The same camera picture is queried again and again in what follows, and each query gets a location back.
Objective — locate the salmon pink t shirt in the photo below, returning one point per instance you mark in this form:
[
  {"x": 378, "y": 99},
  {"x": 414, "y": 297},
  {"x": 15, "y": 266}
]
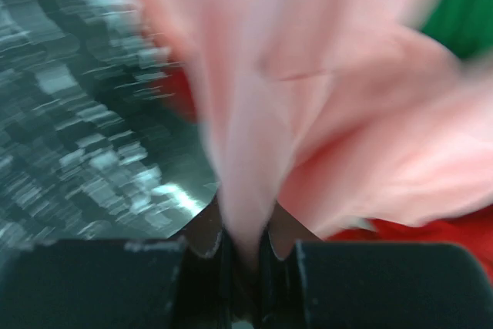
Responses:
[{"x": 323, "y": 86}]

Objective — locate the green t shirt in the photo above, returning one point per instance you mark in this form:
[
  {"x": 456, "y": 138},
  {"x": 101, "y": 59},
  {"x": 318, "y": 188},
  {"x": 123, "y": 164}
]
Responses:
[{"x": 462, "y": 26}]

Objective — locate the red t shirt in bin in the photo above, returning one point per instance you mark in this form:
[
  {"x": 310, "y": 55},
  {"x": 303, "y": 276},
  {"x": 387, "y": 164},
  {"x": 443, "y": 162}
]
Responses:
[{"x": 431, "y": 240}]

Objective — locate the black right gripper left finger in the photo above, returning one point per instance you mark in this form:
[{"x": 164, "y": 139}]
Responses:
[{"x": 180, "y": 282}]

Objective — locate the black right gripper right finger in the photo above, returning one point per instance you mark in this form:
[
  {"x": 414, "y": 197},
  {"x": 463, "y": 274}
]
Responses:
[{"x": 308, "y": 283}]

